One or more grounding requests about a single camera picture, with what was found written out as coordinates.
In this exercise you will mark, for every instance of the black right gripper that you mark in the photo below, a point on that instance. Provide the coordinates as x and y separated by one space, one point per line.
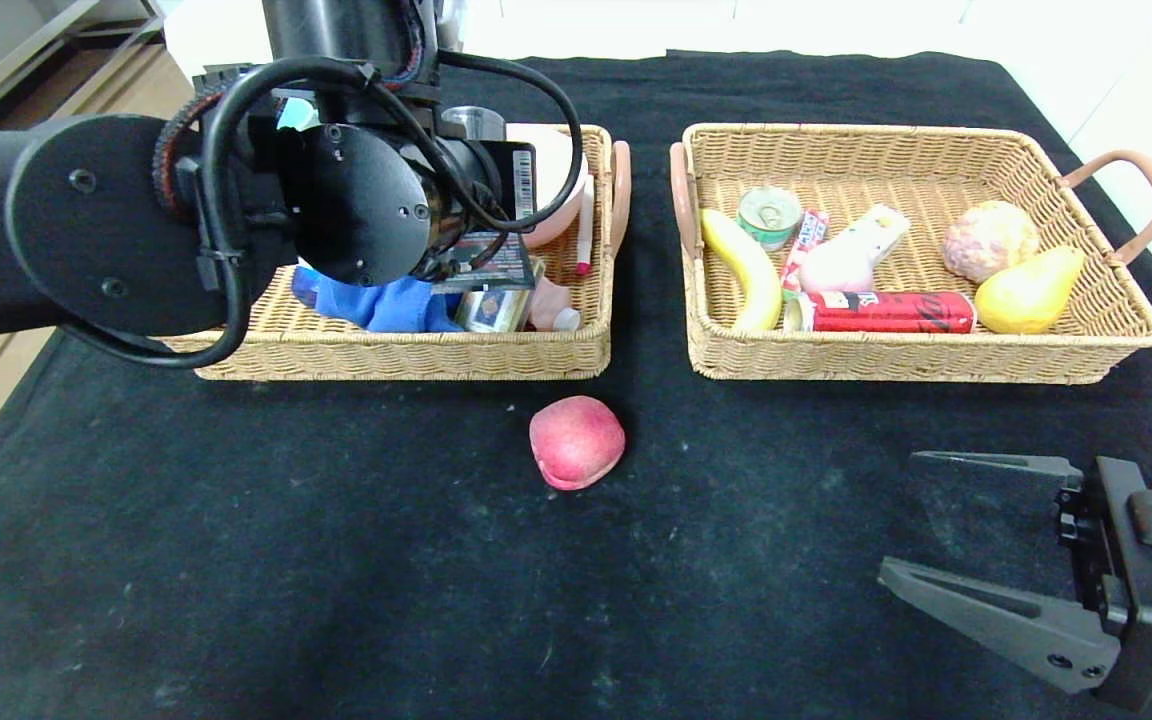
1108 560

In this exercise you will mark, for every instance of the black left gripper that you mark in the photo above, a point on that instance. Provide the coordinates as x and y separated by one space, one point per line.
518 192

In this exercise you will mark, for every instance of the black cosmetic tube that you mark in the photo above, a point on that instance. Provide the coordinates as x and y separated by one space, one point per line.
496 265

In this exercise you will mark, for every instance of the cream card box blue diamond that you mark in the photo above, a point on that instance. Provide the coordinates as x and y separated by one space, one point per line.
491 312

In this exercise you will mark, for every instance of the blue microfibre cloth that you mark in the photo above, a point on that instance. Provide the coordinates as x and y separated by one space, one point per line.
386 305

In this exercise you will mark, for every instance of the red peach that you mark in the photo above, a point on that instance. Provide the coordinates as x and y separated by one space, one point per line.
576 440

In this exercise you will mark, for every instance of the brown cream puff bread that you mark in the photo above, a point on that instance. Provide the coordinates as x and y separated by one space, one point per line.
991 240

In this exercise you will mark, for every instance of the pale pink soft ball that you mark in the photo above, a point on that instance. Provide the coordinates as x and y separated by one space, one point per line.
831 270

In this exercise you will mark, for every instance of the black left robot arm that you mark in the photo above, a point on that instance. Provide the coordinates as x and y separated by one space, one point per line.
86 220

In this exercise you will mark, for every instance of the wicker basket with household items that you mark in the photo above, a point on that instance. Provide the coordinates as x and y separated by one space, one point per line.
456 355

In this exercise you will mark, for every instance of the wicker basket with food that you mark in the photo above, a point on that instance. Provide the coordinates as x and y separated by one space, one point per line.
936 170

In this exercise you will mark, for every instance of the pink bowl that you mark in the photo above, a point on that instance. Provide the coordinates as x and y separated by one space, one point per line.
556 170

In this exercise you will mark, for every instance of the white pen pink tip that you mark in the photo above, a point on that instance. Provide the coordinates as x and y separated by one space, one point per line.
585 230

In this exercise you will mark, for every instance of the pink lotion tube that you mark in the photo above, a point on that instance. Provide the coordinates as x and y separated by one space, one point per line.
551 305

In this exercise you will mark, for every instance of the teal mug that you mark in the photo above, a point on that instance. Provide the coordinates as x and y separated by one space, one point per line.
294 115

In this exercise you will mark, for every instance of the yellow banana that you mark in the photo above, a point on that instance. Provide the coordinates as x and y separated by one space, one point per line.
746 265

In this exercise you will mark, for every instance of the green tin can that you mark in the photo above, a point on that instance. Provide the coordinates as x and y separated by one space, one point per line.
768 215

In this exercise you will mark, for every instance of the yellow pear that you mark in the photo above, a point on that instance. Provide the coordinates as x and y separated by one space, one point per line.
1026 295

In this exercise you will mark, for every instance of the red chips can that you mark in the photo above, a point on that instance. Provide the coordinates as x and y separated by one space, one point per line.
886 312

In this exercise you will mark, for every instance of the red candy stick pack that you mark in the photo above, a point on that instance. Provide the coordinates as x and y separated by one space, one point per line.
804 250

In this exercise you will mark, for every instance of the small cream snack box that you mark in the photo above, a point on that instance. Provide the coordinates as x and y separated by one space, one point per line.
881 230

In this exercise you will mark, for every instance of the black table cloth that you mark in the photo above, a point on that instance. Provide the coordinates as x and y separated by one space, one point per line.
336 550

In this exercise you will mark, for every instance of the grey low shelf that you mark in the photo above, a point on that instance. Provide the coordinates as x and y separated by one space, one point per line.
6 40

